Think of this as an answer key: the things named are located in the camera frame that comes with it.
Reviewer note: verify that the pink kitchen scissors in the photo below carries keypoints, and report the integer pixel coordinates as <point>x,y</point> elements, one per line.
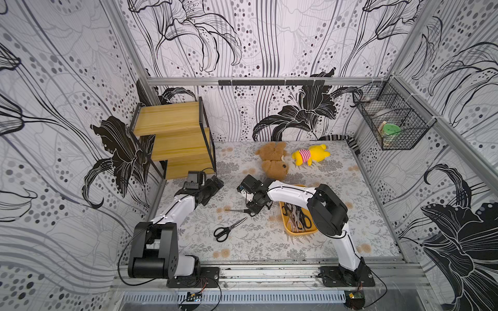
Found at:
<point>293,224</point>

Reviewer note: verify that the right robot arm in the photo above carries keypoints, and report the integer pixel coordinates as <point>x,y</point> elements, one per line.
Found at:
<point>328,213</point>

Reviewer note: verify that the black wall hook rail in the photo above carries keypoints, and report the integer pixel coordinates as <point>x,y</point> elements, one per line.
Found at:
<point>253,82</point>

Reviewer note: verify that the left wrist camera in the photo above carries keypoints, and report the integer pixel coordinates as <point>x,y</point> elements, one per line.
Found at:
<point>195,180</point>

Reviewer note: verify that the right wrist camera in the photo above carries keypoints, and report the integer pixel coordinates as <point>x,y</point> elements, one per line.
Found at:
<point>249,185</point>

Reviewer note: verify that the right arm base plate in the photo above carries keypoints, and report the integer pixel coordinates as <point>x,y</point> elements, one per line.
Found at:
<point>337,276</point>

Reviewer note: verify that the brown teddy bear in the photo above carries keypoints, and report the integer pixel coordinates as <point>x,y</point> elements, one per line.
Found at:
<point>273,164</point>

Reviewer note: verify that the large black scissors front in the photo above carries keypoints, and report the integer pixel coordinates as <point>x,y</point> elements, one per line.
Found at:
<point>221,234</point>

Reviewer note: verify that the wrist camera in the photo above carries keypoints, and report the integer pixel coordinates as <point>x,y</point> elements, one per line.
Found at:
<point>249,185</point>
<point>195,180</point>

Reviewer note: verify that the black wire basket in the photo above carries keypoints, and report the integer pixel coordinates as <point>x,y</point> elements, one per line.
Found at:
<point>384,102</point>

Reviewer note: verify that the yellow plastic storage box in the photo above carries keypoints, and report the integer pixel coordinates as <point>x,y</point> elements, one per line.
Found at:
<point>288,207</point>

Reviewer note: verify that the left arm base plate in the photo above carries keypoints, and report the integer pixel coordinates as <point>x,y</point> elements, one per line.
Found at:
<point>207,278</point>

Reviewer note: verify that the small circuit board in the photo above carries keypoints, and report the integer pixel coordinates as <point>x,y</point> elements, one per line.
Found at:
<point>194,297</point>

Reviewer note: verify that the yellow plush toy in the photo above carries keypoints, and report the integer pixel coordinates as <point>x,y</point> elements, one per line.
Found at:
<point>315,153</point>

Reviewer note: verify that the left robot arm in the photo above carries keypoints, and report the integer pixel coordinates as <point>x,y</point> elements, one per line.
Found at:
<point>154,251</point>

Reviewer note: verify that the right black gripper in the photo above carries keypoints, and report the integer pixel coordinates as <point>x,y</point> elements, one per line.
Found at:
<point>253,200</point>

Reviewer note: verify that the green lidded jar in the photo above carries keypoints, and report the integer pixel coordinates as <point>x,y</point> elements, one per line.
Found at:
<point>390,134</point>

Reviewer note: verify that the floral table mat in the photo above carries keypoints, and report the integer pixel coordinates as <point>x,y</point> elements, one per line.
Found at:
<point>263,237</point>

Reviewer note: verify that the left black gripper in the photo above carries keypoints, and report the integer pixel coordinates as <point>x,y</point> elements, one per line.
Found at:
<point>214,188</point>

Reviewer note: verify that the wooden shelf black frame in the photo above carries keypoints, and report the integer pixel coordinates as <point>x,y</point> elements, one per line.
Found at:
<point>182,138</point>

